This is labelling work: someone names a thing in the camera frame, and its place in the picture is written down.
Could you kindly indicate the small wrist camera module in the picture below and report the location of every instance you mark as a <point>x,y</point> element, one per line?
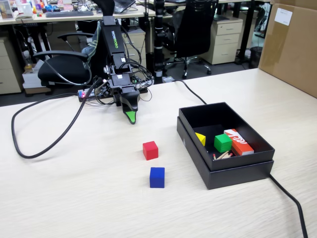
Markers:
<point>104,88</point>

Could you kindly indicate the thick black stand pole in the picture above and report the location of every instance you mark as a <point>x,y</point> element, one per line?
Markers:
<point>158,49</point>

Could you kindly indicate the blue wooden cube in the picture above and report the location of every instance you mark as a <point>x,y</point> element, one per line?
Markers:
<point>157,178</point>

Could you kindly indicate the green wooden cube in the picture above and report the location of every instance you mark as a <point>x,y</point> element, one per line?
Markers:
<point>223,143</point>

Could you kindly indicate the dark laptop computer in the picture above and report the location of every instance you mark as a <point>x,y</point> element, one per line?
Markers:
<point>123,6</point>

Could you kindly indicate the beige drawer cabinet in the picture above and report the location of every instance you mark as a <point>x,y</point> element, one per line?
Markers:
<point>137,47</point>
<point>225,39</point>
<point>10,74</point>

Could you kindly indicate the yellow wooden wedge block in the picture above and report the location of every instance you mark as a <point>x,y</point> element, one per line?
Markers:
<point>201,140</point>

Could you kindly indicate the red wooden cube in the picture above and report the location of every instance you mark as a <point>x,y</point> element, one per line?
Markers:
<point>150,151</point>

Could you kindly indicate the colourful toy pile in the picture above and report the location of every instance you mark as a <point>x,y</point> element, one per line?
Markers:
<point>39,5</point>

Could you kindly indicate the orange white matchbox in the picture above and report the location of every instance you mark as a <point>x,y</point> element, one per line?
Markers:
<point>241,146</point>

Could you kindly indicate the large brown cardboard box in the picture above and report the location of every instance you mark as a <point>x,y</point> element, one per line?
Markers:
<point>289,49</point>

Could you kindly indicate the black waste bin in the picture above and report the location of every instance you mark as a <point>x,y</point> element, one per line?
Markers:
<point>255,58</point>

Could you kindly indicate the black open box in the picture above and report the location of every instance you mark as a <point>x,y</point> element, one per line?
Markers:
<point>237,177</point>

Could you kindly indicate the striped cloth garment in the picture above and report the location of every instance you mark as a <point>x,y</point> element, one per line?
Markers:
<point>92,44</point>

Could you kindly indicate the thin black stand pole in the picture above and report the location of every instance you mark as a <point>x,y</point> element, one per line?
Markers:
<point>147,29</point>

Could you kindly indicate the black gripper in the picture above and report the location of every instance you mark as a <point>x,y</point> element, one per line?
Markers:
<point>120,81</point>

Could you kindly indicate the framed desk picture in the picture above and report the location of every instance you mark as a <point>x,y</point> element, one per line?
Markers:
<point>6,11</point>

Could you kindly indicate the wooden match red head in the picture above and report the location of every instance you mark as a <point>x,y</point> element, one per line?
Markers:
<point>226,156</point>
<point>221,155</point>

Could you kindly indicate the black cardboard box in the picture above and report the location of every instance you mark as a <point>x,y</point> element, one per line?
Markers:
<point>247,124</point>

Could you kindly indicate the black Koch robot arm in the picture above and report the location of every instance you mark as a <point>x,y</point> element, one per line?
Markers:
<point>111,37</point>

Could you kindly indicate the black office chair with armrests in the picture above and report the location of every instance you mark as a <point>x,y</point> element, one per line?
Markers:
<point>62,69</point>

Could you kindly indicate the black mesh office chair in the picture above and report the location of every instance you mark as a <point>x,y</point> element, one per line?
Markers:
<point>193,29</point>

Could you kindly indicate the blue controller circuit board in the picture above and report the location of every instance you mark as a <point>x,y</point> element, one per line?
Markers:
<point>83,94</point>

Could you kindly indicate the white stacked boxes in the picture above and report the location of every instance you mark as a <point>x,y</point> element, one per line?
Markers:
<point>31,79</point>

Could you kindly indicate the white desk device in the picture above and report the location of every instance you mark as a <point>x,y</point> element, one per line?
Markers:
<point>24,11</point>

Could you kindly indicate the black computer keyboard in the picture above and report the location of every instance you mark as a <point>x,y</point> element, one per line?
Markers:
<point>69,14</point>

